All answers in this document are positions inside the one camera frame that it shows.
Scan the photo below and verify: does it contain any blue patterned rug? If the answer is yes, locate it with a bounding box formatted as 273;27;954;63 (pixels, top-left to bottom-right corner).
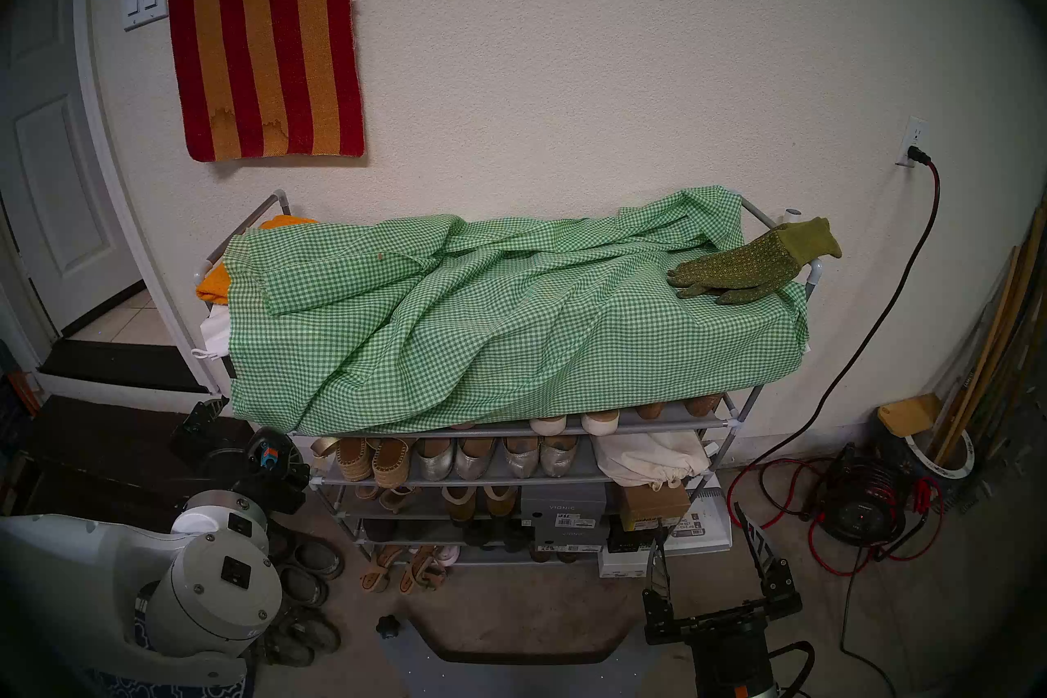
90;582;248;698

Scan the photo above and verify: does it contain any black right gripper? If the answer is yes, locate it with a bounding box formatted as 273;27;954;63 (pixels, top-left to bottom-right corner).
642;502;807;698

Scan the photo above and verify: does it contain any white wall outlet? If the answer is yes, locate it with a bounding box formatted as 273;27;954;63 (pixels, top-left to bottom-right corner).
896;117;930;169

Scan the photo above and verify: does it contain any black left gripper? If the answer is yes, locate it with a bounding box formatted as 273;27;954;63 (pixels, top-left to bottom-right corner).
170;399;312;517

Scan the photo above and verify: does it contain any red black power cord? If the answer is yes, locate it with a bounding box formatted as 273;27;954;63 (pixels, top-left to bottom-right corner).
726;145;943;579

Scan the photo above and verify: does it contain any black shoes pair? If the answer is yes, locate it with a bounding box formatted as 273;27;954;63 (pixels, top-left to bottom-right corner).
465;516;534;552

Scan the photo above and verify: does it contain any white folded cloth bag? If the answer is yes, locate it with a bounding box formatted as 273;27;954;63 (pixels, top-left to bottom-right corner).
193;304;235;362

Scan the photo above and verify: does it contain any tan espadrille shoe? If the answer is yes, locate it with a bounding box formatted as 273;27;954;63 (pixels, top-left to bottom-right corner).
337;437;375;483
372;437;413;489

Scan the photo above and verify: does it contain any white drawstring shoe bag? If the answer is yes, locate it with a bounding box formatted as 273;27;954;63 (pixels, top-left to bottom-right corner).
591;430;712;491

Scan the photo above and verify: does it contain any dark grey shoe box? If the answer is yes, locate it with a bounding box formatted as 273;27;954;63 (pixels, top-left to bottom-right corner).
533;526;611;553

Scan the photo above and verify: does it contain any yellow dustpan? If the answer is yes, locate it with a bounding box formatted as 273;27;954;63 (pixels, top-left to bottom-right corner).
877;394;944;438

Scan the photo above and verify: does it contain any black stair tread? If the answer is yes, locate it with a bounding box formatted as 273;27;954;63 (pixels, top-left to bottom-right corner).
39;339;210;395

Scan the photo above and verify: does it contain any small white box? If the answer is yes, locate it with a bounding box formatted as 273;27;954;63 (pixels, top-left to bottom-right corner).
598;548;658;579

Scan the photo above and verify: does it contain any green dotted work glove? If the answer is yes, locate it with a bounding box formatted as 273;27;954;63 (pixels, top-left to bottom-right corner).
667;217;843;305

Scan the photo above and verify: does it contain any orange folded towel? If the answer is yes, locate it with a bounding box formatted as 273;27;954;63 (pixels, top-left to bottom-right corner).
195;215;318;305

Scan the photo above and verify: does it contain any wooden pole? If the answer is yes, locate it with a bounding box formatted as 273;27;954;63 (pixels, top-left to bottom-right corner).
935;245;1023;464
949;206;1047;464

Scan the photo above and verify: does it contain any white panel door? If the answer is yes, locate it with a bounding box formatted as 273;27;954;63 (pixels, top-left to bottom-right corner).
0;0;150;339

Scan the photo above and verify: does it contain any black red cord reel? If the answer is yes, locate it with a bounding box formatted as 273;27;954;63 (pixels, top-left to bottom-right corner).
814;443;910;548

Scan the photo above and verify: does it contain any brown strappy sandal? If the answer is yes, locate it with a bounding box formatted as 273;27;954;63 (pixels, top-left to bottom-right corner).
355;484;415;514

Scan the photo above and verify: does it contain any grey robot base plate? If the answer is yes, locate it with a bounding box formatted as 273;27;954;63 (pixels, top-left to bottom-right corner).
378;613;655;698

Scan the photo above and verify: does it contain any white rimmed bucket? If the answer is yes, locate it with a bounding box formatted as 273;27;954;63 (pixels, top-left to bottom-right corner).
904;426;977;479

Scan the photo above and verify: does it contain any grey Vionic shoe box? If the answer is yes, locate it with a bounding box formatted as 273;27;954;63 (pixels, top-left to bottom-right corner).
520;481;609;530

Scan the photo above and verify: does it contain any white flat appliance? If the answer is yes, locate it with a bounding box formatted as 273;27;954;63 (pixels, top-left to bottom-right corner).
658;472;734;560

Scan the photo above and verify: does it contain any tan strappy sandal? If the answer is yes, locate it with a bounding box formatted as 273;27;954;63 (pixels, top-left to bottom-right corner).
360;545;404;594
398;545;449;596

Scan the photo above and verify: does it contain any thin black floor cable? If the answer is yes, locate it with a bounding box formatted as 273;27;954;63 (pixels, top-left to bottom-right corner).
839;548;901;698

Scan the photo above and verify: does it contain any black shoe box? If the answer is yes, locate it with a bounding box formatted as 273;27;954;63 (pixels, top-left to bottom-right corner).
607;518;670;554

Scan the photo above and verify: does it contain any red yellow striped flag rug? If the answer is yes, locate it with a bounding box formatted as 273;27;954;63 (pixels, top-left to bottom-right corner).
168;0;366;163

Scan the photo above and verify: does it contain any grey metal shoe rack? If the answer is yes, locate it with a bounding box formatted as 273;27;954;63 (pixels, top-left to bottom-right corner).
194;189;824;568

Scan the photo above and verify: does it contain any green white gingham cloth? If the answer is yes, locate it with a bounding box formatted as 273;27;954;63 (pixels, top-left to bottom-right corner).
222;185;811;437

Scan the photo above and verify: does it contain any silver flat shoe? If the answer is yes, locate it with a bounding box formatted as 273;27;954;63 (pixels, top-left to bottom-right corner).
454;438;499;482
501;436;541;480
413;438;456;483
540;435;579;479

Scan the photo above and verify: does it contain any dark brown floor mat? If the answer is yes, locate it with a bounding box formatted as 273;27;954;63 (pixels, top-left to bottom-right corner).
0;394;256;534

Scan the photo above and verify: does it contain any brown cardboard shoe box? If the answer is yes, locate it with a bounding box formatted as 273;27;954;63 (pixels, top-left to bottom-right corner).
616;481;693;533

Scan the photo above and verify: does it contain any grey slip-on shoe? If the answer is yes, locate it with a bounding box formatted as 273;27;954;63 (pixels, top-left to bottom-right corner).
278;566;330;610
292;537;345;582
278;606;343;656
260;627;317;668

